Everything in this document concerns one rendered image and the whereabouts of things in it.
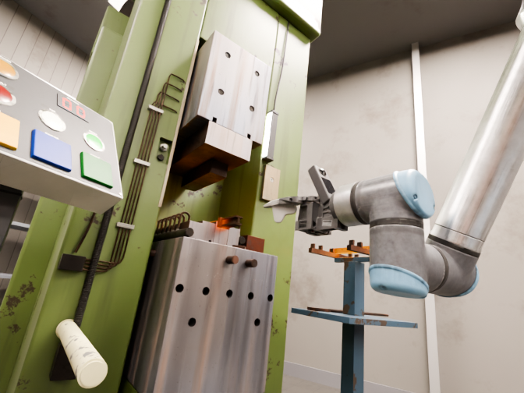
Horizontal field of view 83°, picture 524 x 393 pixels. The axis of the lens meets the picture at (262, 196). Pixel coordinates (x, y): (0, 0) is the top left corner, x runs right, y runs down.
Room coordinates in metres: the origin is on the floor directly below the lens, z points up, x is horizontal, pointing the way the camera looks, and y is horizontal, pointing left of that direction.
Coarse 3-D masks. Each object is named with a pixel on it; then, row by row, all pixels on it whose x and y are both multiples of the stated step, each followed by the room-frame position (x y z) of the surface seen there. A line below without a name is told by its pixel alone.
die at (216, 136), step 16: (208, 128) 0.97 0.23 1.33; (224, 128) 1.00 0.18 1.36; (192, 144) 1.07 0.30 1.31; (208, 144) 0.98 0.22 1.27; (224, 144) 1.01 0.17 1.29; (240, 144) 1.05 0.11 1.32; (176, 160) 1.19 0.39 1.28; (192, 160) 1.14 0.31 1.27; (208, 160) 1.12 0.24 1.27; (224, 160) 1.10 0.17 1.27; (240, 160) 1.08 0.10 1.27
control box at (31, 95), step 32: (32, 96) 0.56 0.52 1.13; (64, 96) 0.64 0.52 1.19; (32, 128) 0.54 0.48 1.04; (64, 128) 0.61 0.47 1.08; (96, 128) 0.70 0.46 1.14; (0, 160) 0.50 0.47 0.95; (32, 160) 0.53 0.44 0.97; (32, 192) 0.59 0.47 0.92; (64, 192) 0.62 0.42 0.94; (96, 192) 0.65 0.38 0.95
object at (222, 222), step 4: (232, 216) 0.96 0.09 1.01; (236, 216) 0.95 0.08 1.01; (240, 216) 0.96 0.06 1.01; (220, 220) 1.01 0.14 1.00; (224, 220) 1.02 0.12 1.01; (228, 220) 0.99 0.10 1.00; (232, 220) 0.97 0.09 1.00; (236, 220) 0.96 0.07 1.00; (220, 224) 1.02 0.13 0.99; (224, 224) 1.00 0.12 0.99; (228, 224) 0.98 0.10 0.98; (232, 224) 0.96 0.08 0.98; (236, 224) 0.95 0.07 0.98; (240, 224) 0.96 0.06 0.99; (228, 228) 1.04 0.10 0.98
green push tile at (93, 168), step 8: (80, 160) 0.62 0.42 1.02; (88, 160) 0.63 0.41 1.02; (96, 160) 0.65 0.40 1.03; (88, 168) 0.63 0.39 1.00; (96, 168) 0.65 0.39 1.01; (104, 168) 0.67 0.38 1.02; (88, 176) 0.62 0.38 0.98; (96, 176) 0.64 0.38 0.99; (104, 176) 0.66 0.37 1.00; (104, 184) 0.66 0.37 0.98; (112, 184) 0.67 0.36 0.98
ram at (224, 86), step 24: (216, 48) 0.95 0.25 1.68; (240, 48) 1.01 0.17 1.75; (192, 72) 1.08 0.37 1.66; (216, 72) 0.96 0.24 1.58; (240, 72) 1.02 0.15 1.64; (264, 72) 1.09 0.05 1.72; (192, 96) 1.02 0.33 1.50; (216, 96) 0.97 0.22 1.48; (240, 96) 1.03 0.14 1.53; (264, 96) 1.10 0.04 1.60; (192, 120) 0.98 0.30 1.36; (216, 120) 0.99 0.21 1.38; (240, 120) 1.04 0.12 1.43; (264, 120) 1.11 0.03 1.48
